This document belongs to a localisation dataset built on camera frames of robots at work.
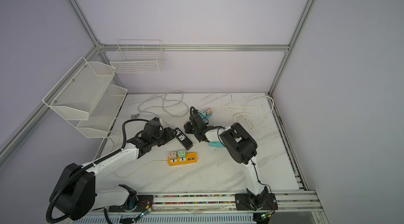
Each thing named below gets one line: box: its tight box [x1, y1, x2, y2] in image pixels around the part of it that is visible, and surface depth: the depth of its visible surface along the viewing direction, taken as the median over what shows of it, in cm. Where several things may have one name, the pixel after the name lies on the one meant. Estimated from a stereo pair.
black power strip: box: [174, 127, 194, 151], surface depth 95 cm
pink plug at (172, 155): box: [168, 151, 177, 160], surface depth 84 cm
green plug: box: [177, 150, 187, 159], surface depth 85 cm
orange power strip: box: [167, 151, 198, 167], surface depth 86 cm
